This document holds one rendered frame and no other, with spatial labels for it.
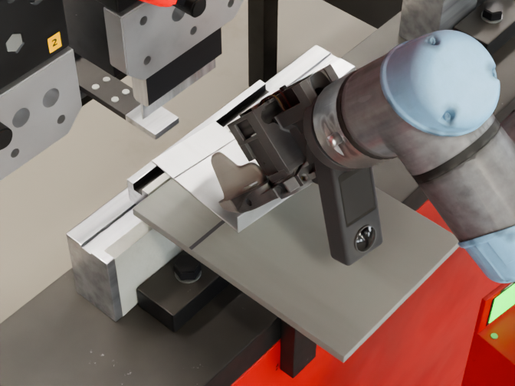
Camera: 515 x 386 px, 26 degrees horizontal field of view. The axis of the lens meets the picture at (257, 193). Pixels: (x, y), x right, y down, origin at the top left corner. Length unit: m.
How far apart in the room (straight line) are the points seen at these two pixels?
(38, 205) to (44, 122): 1.60
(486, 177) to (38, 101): 0.34
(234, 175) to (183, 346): 0.21
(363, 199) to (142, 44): 0.23
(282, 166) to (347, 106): 0.13
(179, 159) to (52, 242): 1.30
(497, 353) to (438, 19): 0.43
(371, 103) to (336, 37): 2.05
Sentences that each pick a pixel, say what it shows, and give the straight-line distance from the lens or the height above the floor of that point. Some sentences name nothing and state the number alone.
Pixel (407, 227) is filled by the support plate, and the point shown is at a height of 1.00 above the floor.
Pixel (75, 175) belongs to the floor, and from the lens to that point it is 2.53.
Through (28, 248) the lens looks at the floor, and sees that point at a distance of 2.41.
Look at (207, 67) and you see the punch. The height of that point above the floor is 1.09.
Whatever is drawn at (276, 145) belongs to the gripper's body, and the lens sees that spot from 0.95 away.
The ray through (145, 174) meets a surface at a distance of 1.12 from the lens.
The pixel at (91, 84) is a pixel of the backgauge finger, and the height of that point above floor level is 1.00.
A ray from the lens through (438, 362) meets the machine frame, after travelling 1.77.
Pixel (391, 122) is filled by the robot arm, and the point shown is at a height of 1.25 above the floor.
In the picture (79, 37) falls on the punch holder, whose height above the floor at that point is 1.20.
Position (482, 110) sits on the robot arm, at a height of 1.28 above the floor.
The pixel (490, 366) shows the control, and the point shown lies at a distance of 1.30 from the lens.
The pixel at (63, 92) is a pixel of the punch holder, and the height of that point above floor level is 1.22.
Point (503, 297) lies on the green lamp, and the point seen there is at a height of 0.82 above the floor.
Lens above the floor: 1.81
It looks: 47 degrees down
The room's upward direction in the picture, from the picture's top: straight up
